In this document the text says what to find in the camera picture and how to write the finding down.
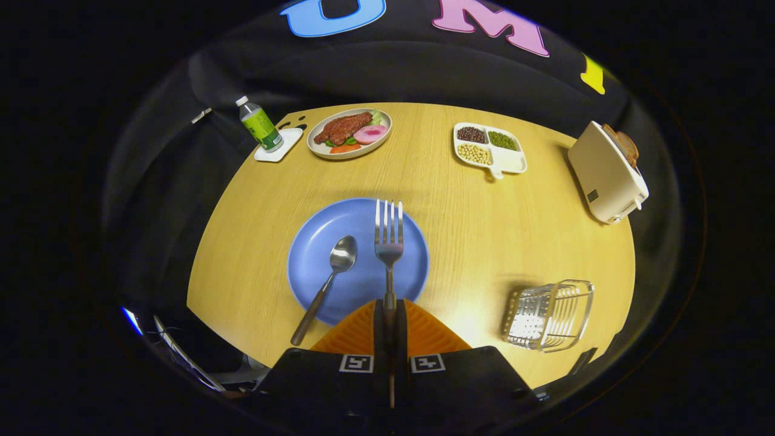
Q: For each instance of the grey laptop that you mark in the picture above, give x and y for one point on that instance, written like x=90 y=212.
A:
x=187 y=357

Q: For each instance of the white square coaster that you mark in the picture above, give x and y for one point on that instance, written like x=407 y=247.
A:
x=289 y=145

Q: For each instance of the white clothes peg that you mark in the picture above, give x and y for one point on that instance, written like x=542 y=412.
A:
x=201 y=115

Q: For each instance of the white divided bean tray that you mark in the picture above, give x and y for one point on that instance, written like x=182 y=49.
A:
x=508 y=160

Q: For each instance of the orange carrot slice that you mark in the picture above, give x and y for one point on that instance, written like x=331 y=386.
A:
x=345 y=149

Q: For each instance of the toasted bread slice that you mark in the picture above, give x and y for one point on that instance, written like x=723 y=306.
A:
x=613 y=138
x=631 y=150

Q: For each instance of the clear cutlery holder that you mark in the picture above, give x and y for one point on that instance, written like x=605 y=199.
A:
x=545 y=318

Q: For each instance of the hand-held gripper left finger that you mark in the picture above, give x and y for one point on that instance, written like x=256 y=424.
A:
x=380 y=327

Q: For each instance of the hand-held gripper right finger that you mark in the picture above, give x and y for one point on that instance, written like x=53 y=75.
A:
x=400 y=327

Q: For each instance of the brown steak piece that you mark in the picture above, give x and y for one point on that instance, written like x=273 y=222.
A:
x=342 y=127

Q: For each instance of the pink ham slice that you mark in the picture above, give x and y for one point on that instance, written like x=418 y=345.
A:
x=370 y=134

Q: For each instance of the cream toaster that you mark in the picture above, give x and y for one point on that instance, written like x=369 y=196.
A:
x=602 y=175

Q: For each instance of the white oval food plate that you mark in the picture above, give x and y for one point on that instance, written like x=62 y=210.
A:
x=321 y=149

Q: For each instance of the green label plastic bottle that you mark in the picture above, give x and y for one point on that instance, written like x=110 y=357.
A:
x=261 y=127

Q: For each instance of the blue round plate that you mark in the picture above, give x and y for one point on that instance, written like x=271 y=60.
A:
x=321 y=254

